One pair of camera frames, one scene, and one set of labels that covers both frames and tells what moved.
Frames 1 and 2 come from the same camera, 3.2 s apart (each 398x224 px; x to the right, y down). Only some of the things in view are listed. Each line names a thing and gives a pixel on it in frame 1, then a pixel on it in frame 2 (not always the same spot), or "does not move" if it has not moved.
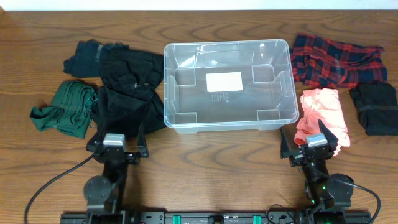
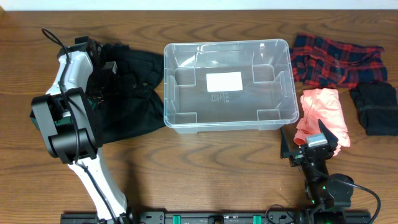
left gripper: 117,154 → 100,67
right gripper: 298,157 does not move
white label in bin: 229,81 does not move
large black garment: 128,98 does not move
